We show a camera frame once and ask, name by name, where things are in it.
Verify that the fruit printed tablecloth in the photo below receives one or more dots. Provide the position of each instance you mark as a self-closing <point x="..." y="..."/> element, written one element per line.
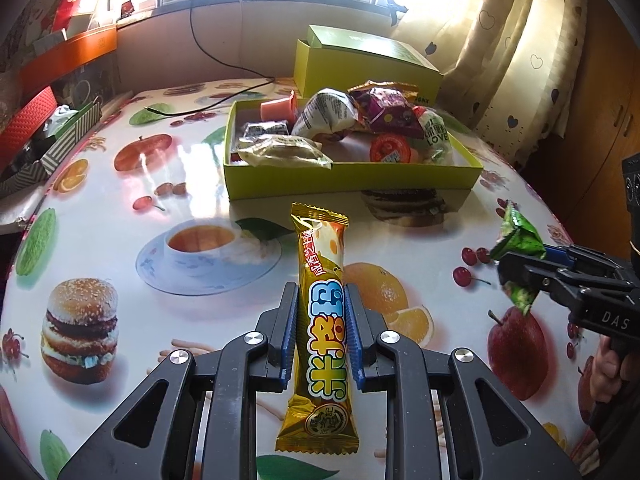
<point x="225" y="310"/>

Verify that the small red box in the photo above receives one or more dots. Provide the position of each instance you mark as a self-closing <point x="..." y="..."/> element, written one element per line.
<point x="128" y="8"/>

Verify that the red textured box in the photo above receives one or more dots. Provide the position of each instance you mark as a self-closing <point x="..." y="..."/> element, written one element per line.
<point x="25" y="120"/>

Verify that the purple snack packet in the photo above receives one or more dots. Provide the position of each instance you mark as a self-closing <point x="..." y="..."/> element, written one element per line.
<point x="390" y="115"/>

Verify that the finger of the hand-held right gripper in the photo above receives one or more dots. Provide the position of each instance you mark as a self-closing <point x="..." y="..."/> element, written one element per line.
<point x="560" y="255"/>
<point x="530" y="275"/>

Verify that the orange box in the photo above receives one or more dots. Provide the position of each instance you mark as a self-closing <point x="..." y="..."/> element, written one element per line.
<point x="65" y="57"/>

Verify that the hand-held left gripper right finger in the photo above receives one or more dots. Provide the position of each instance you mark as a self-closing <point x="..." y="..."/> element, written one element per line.
<point x="354" y="350"/>

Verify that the brown white snack bag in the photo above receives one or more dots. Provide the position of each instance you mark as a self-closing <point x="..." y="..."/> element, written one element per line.
<point x="325" y="112"/>

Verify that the green snack packet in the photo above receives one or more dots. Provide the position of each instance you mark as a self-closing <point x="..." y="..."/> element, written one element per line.
<point x="522" y="237"/>

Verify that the closed yellow-green gift box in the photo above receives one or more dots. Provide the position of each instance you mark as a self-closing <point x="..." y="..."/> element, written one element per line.
<point x="320" y="67"/>

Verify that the striped box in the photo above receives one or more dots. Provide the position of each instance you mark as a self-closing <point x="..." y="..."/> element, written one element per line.
<point x="65" y="147"/>

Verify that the red lid jelly cup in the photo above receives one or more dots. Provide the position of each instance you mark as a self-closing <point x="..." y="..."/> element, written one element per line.
<point x="277" y="109"/>
<point x="392" y="150"/>

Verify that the person's right hand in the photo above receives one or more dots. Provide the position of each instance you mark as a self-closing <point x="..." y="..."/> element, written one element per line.
<point x="602" y="375"/>

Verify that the white crumpled paper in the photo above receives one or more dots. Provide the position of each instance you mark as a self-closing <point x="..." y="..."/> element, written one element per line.
<point x="62" y="117"/>

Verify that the yellow snack bag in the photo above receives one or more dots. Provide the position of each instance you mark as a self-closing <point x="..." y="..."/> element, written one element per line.
<point x="405" y="88"/>

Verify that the yellow-green box tray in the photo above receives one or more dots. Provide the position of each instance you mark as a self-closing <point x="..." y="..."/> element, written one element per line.
<point x="350" y="180"/>

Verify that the gold snack bar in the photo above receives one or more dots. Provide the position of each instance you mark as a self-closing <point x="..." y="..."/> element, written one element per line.
<point x="322" y="310"/>

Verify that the black red snack packet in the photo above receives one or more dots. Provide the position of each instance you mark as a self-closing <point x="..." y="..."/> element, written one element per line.
<point x="265" y="130"/>

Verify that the heart print curtain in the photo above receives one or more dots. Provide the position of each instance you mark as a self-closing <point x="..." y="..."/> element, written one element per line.
<point x="510" y="35"/>

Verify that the wooden cabinet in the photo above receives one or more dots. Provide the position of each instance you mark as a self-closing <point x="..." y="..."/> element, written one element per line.
<point x="600" y="110"/>

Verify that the beige snack packet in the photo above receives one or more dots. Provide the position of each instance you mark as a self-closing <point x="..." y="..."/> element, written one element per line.
<point x="285" y="152"/>

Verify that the clear snack bag green label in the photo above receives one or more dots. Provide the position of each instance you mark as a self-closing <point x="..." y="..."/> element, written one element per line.
<point x="435" y="135"/>

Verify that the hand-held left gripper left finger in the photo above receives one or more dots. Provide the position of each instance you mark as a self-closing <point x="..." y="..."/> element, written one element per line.
<point x="290" y="345"/>

